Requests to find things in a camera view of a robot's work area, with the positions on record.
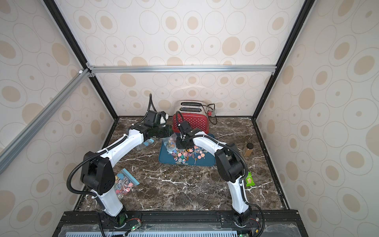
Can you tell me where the teal rectangular tray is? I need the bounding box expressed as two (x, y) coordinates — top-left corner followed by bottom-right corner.
(159, 133), (216, 167)

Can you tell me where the candy ziploc bag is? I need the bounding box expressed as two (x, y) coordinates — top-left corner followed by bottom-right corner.
(114, 168), (140, 199)
(141, 138), (155, 148)
(163, 133), (177, 154)

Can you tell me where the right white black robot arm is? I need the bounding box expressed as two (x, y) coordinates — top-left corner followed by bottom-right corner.
(177, 121), (265, 231)

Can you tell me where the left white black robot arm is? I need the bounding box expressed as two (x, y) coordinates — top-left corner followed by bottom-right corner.
(66, 110), (172, 228)

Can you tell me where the pile of loose candies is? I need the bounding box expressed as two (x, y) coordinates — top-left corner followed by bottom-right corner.
(171, 146), (208, 165)

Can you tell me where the red polka dot toaster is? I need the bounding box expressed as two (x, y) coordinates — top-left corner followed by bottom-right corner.
(172, 100), (209, 134)

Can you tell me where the brown bottle black cap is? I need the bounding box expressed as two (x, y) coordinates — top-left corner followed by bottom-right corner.
(242, 142), (254, 158)

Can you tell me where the green candy packet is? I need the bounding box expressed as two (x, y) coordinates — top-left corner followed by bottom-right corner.
(245, 172), (256, 187)

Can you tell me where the horizontal aluminium frame bar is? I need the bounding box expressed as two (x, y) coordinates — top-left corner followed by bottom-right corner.
(89, 65), (276, 73)

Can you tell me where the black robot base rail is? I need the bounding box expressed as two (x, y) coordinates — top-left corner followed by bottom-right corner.
(53, 210), (308, 237)

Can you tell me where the left slanted aluminium frame bar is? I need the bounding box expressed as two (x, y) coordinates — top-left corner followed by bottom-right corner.
(1, 69), (90, 173)

